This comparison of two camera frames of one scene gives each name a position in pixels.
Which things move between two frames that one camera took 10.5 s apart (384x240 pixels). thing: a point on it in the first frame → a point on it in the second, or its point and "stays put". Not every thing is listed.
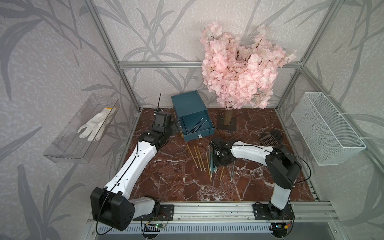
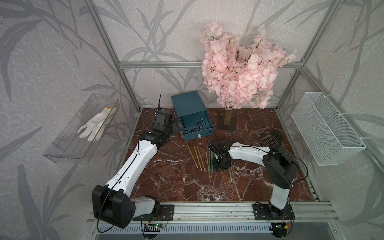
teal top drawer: (197, 126) stays put
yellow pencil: (221, 173) → (230, 173)
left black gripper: (174, 129) stays put
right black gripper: (226, 163) stays put
